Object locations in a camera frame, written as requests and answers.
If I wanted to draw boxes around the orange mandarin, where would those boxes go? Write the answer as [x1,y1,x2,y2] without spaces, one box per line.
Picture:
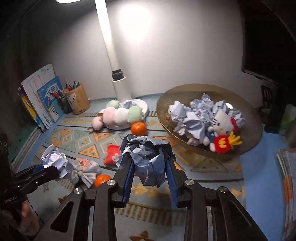
[130,122,147,136]
[94,174,112,188]

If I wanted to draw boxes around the paper pile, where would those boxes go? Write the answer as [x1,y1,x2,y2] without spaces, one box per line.
[116,135,176,187]

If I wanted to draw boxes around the red snack bag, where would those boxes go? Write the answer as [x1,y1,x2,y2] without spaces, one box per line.
[104,145,120,165]

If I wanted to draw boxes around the plaid fabric bow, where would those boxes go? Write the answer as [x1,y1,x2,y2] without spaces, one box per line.
[71,160,102,188]

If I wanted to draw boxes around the pink card box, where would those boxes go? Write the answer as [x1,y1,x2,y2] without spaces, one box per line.
[76,158,89,166]

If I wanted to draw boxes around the paper ball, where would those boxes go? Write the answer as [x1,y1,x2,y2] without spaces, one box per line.
[190,93,246,128]
[168,101,206,141]

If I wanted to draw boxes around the Hello Kitty plush toy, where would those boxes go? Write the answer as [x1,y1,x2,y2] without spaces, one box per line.
[202,109,242,154]

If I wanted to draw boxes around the pastel dango plush large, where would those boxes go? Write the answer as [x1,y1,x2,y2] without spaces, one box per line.
[91,106,144,131]

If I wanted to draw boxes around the pastel dango plush small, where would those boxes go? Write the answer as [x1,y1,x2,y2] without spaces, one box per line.
[106,99,120,109]

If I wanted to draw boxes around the paper ball front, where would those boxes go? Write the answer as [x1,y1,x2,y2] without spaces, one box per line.
[190,93,246,128]

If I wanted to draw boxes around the person's left hand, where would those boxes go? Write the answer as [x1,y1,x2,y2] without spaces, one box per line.
[18,201,40,237]

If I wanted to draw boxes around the stacked books at left edge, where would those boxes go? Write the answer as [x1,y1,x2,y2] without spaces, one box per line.
[8,126,42,173]

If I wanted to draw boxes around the yellow cover book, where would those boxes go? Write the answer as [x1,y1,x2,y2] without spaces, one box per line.
[18,87,47,133]

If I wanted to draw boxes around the patterned blue woven mat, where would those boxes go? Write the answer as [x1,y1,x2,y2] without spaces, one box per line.
[14,94,247,241]

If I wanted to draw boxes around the blue cover book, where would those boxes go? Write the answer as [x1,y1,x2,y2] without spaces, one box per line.
[37,76,64,122]

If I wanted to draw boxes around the black mesh pen cup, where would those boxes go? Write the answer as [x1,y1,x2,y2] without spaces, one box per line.
[58,96,72,114]

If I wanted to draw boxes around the bamboo pen holder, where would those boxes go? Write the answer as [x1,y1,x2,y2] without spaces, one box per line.
[65,84,90,115]

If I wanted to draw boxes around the white cover book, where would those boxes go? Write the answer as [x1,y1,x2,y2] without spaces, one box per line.
[21,63,57,130]

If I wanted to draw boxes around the amber ribbed glass bowl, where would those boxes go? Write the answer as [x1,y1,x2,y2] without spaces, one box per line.
[157,84,262,160]

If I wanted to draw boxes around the white desk lamp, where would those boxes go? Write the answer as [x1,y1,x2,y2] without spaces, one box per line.
[55,0,149,130]

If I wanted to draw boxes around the stack of notebooks right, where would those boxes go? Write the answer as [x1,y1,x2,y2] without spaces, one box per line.
[275,148,295,240]

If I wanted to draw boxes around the black phone stand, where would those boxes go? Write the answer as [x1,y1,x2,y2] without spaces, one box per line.
[257,85,273,119]

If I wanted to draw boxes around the green tissue pack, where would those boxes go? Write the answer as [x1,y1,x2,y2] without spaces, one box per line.
[278,104,296,136]

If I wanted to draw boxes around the black monitor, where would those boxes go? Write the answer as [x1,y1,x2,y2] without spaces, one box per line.
[238,1,295,84]

